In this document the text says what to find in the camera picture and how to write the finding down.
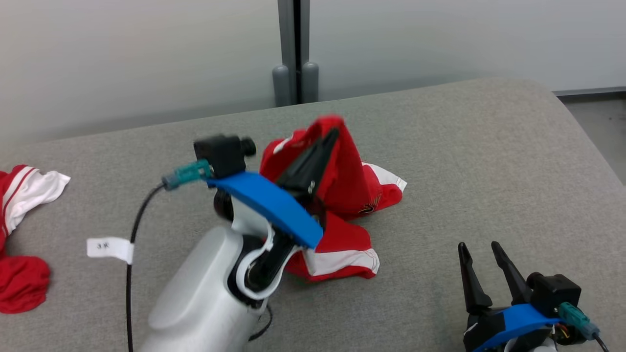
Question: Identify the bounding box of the white left cable label tag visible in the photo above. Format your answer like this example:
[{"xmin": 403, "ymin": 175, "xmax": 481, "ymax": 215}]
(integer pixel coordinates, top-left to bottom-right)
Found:
[{"xmin": 87, "ymin": 237, "xmax": 134, "ymax": 264}]

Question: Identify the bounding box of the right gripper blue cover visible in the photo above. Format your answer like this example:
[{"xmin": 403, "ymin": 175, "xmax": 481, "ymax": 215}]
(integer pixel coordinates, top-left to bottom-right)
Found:
[{"xmin": 458, "ymin": 241, "xmax": 562, "ymax": 352}]

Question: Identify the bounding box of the teal camera connector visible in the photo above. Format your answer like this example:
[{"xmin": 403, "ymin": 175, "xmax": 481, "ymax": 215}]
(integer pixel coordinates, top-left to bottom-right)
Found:
[
  {"xmin": 162, "ymin": 160, "xmax": 213, "ymax": 190},
  {"xmin": 558, "ymin": 302, "xmax": 600, "ymax": 340}
]

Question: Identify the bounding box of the teal right camera connector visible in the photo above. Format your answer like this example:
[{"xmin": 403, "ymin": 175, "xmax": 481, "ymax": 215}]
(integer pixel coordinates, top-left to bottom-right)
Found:
[{"xmin": 558, "ymin": 302, "xmax": 600, "ymax": 340}]

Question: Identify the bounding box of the black left camera cable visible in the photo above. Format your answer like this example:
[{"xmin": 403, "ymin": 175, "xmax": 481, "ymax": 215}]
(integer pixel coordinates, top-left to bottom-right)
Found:
[{"xmin": 126, "ymin": 182, "xmax": 167, "ymax": 352}]

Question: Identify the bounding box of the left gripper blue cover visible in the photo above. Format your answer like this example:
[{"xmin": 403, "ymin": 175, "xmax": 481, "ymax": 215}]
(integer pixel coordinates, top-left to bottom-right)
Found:
[{"xmin": 205, "ymin": 128, "xmax": 340, "ymax": 249}]

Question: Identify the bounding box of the red jersey with number print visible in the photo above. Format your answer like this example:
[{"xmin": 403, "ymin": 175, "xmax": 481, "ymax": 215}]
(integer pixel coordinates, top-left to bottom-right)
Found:
[{"xmin": 0, "ymin": 165, "xmax": 71, "ymax": 314}]

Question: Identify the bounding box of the teal left camera connector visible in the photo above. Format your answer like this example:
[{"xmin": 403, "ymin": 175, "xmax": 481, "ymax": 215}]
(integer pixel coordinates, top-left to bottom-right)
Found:
[{"xmin": 162, "ymin": 160, "xmax": 213, "ymax": 190}]

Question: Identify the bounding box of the short black cable loop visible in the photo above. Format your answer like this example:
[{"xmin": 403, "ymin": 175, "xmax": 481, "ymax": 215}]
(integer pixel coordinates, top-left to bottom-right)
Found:
[{"xmin": 249, "ymin": 306, "xmax": 273, "ymax": 341}]

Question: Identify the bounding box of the red garment with white trim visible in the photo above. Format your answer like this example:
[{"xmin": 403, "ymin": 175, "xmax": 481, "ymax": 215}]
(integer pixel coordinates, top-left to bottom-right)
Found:
[{"xmin": 259, "ymin": 115, "xmax": 407, "ymax": 283}]

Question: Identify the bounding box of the grey partition post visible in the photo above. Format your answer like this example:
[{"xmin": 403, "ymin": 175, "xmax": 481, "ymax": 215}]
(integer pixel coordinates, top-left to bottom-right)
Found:
[{"xmin": 272, "ymin": 0, "xmax": 320, "ymax": 107}]

